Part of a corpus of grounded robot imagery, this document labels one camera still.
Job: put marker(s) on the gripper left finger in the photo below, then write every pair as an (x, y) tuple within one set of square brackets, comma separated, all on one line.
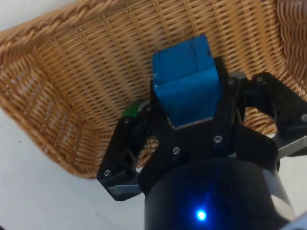
[(115, 163)]

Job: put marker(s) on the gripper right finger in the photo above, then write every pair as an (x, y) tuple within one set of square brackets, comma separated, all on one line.
[(283, 100)]

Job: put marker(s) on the green ball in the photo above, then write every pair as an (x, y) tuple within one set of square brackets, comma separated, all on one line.
[(130, 110)]

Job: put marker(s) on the blue cube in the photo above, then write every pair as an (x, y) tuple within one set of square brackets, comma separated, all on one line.
[(182, 72)]

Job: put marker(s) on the wicker basket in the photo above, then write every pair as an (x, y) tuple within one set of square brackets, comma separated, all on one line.
[(84, 72)]

